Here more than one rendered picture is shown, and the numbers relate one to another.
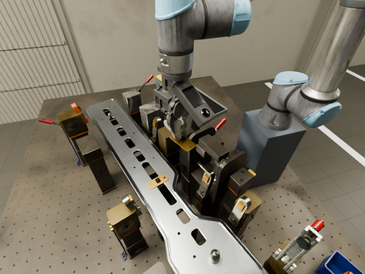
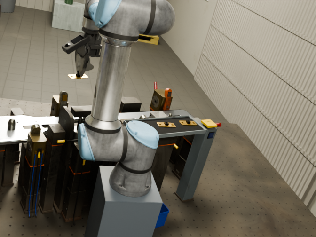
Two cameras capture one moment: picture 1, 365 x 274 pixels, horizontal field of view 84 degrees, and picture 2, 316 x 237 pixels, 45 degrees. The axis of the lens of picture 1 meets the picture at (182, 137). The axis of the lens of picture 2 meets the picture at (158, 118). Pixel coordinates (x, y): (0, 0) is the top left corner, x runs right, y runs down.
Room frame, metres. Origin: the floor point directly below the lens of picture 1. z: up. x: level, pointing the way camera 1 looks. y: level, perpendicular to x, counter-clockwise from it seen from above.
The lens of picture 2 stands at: (0.70, -1.54, 1.90)
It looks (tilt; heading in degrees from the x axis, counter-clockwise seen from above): 25 degrees down; 86
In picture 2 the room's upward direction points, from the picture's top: 15 degrees clockwise
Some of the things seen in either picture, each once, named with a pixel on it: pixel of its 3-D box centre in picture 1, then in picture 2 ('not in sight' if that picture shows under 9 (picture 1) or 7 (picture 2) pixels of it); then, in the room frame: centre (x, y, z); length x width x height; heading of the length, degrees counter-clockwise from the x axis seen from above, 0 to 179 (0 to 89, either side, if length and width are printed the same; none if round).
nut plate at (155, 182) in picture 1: (157, 180); not in sight; (0.47, 0.10, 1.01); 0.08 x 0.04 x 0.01; 125
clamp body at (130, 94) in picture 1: (137, 117); (190, 151); (1.06, 0.29, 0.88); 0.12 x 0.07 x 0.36; 125
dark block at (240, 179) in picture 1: (232, 205); (50, 169); (0.41, -0.21, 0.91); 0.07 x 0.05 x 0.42; 125
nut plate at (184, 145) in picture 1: (182, 139); (78, 75); (0.43, 0.00, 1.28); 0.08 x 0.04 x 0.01; 42
